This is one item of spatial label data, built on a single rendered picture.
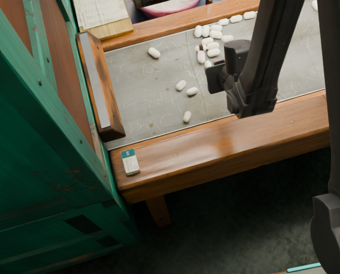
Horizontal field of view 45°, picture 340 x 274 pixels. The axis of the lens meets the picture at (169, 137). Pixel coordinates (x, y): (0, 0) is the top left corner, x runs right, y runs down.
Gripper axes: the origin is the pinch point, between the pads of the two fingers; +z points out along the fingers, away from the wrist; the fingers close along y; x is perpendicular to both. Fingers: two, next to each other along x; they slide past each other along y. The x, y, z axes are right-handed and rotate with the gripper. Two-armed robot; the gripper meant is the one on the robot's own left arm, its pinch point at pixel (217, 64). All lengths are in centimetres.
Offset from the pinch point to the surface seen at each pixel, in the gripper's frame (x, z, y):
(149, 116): 11.3, 5.2, 19.6
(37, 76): -22, -46, 33
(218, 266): 93, 23, 8
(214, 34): -2.1, 18.4, -4.8
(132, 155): 15.0, -6.3, 26.6
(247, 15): -4.3, 21.1, -15.9
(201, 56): 1.6, 13.5, 1.2
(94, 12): -14.3, 30.1, 26.6
